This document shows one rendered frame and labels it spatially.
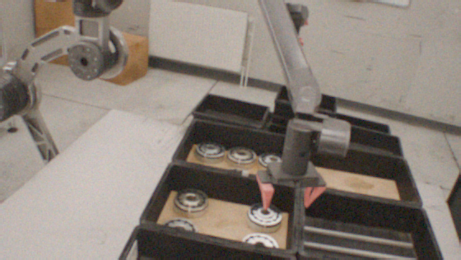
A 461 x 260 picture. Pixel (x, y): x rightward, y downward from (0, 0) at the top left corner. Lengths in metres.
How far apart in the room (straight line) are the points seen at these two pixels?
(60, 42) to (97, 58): 0.26
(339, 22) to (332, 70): 0.48
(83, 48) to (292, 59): 0.78
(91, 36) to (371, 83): 3.23
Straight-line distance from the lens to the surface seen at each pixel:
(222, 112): 2.60
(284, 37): 0.91
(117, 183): 1.57
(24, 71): 1.80
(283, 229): 1.24
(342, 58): 4.16
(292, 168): 0.86
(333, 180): 1.51
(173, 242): 1.04
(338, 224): 1.32
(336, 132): 0.84
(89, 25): 1.46
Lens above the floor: 1.63
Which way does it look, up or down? 29 degrees down
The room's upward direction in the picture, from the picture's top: 8 degrees clockwise
